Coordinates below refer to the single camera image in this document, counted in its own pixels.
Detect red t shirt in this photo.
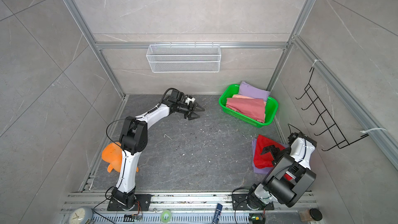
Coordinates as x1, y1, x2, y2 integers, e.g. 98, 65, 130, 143
252, 135, 290, 175

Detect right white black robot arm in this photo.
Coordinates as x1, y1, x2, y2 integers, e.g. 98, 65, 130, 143
246, 132, 317, 210

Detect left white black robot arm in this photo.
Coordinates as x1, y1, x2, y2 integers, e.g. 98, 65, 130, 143
111, 96, 205, 210

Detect purple folded t shirt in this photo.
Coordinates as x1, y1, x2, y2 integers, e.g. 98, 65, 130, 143
251, 138, 288, 174

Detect pink folded t shirt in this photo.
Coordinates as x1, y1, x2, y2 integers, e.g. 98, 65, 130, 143
226, 97, 266, 123

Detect green plastic basket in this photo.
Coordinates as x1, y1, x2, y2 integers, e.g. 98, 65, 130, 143
218, 84, 279, 128

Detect purple t shirt in basket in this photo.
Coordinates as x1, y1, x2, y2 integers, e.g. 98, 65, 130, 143
238, 81, 270, 102

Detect small green circuit device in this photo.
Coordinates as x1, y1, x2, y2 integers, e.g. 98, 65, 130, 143
248, 214, 265, 224

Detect brown jar black lid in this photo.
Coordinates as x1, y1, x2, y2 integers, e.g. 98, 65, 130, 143
298, 208, 323, 223

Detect blue marker pen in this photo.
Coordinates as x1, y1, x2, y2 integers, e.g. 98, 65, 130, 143
211, 203, 223, 224

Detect orange plush dolphin toy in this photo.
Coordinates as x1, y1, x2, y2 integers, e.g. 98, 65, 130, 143
102, 142, 122, 173

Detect green tape roll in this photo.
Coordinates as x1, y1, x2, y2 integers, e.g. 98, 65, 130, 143
160, 209, 172, 224

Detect white analog clock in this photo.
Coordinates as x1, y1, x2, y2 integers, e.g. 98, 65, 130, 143
67, 206, 93, 224

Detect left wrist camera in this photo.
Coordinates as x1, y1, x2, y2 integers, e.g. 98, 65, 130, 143
169, 90, 195, 105

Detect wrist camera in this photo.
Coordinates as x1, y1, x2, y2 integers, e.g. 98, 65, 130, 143
169, 90, 195, 105
288, 132, 306, 146

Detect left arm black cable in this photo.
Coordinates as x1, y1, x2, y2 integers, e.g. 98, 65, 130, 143
155, 88, 175, 110

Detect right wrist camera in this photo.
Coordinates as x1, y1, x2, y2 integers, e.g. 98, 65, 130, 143
288, 132, 306, 146

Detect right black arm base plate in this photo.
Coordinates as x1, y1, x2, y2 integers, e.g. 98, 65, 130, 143
231, 193, 275, 211

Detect black wire hook rack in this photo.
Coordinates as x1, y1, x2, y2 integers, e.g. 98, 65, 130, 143
295, 67, 369, 152

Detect aluminium front rail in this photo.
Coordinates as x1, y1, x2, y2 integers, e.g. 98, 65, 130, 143
60, 191, 319, 215

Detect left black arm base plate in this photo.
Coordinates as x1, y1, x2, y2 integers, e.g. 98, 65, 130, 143
107, 194, 152, 211

